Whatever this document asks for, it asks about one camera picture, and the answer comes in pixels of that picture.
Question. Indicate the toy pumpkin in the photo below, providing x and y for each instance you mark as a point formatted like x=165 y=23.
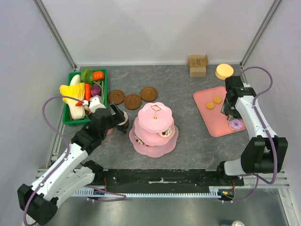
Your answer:
x=98 y=76

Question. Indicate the toy green beans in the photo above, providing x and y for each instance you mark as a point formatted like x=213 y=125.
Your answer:
x=100 y=83

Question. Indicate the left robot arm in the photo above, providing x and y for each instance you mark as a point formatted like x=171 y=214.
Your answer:
x=41 y=200

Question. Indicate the pink mug white inside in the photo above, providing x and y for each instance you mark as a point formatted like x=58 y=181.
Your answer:
x=109 y=131

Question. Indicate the round biscuit top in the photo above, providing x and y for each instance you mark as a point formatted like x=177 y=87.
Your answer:
x=217 y=99

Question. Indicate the white chocolate drizzle donut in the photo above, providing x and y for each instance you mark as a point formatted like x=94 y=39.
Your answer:
x=167 y=133

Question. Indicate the purple donut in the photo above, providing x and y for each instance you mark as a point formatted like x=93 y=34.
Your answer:
x=235 y=124

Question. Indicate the pink three-tier cake stand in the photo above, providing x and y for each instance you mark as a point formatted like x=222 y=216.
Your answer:
x=152 y=119

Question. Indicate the toy white radish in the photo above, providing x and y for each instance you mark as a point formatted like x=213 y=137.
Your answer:
x=75 y=80

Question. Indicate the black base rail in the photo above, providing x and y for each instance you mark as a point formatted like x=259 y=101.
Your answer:
x=203 y=177

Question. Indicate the cardboard box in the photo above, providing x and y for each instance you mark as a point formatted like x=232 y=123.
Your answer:
x=197 y=65

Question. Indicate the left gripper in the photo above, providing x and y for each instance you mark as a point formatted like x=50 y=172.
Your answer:
x=119 y=116

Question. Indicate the toy green leaf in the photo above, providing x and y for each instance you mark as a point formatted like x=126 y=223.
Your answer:
x=86 y=76

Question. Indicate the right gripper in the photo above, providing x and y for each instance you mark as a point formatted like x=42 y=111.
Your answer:
x=225 y=110

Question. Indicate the pink dessert tray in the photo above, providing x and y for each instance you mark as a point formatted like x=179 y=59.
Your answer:
x=216 y=123

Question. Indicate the toy napa cabbage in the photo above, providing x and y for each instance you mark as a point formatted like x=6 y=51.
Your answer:
x=78 y=92

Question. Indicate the green vegetable crate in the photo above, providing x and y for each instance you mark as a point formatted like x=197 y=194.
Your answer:
x=67 y=119

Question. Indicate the brown saucer right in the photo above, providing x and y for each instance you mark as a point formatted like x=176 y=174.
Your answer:
x=149 y=94

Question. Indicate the toy purple onion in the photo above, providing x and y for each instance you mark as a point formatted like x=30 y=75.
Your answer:
x=96 y=90

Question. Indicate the round biscuit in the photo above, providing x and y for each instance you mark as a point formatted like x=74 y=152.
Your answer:
x=210 y=105
x=217 y=99

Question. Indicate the brown saucer left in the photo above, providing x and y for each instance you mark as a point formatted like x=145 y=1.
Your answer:
x=116 y=96

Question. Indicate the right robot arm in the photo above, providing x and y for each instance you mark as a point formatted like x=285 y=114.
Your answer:
x=264 y=155

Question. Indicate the brown saucer middle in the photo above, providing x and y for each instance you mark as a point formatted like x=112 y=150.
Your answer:
x=132 y=101

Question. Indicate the round biscuit left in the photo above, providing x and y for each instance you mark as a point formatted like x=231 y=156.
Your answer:
x=210 y=105

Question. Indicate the black mug white inside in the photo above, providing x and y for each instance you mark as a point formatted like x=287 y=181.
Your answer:
x=123 y=126

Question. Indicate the brown saucer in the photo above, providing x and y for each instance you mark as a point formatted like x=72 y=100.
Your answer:
x=132 y=101
x=116 y=96
x=149 y=94

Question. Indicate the chocolate cake slice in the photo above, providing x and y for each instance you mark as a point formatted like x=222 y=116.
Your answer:
x=138 y=140

